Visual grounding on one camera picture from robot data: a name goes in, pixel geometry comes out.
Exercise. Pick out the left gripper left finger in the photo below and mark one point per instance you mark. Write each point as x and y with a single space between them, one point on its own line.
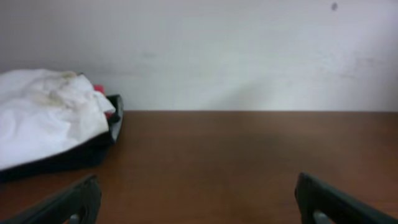
78 203

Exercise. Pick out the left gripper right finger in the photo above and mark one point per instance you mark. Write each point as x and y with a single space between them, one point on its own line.
319 202

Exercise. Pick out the white printed t-shirt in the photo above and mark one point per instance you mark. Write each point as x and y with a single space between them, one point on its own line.
45 113

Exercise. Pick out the black folded clothes stack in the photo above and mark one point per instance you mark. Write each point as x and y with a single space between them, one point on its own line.
89 154

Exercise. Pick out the red folded printed t-shirt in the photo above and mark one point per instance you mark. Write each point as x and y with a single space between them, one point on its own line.
106 106

